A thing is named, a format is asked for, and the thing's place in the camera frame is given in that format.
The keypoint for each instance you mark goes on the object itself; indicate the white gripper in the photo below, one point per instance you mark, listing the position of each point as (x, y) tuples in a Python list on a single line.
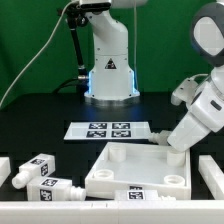
[(205, 114)]

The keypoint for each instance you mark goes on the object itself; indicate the white square tabletop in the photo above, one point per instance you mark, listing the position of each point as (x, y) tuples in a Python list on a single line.
[(127, 166)]

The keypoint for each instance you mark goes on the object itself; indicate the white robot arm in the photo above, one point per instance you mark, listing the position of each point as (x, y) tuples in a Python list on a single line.
[(112, 80)]

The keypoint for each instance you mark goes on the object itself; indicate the white right fence bar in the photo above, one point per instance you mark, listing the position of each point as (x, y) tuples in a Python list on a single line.
[(212, 175)]

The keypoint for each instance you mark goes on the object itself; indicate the white fence bar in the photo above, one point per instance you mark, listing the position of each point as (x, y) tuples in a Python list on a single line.
[(113, 212), (212, 175), (5, 169)]

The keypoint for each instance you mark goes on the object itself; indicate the white front fence bar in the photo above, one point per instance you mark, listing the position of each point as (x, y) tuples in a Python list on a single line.
[(113, 212)]

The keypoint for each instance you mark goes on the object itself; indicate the white left fence bar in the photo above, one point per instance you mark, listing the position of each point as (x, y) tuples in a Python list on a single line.
[(5, 169)]

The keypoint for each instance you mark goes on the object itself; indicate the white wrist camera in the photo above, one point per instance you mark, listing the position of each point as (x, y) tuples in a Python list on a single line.
[(184, 92)]

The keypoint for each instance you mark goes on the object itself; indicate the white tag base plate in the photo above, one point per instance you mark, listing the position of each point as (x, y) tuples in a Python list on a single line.
[(107, 131)]

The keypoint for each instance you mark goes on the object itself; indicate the black camera on mount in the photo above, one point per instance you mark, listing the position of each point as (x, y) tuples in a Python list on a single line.
[(95, 5)]

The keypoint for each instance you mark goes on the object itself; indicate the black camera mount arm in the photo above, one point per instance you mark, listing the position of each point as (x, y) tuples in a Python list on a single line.
[(75, 18)]

